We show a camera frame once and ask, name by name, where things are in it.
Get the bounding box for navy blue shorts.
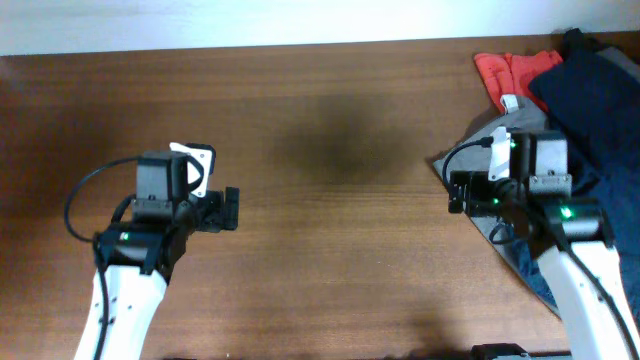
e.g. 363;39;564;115
517;47;639;318

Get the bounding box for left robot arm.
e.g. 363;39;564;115
75;143;239;359

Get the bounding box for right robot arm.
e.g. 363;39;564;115
442;127;639;359

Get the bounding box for grey shorts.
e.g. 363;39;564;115
432;46;640;321

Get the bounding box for red orange garment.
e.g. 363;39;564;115
474;50;563;113

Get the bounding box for black garment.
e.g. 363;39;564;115
559;28;609;60

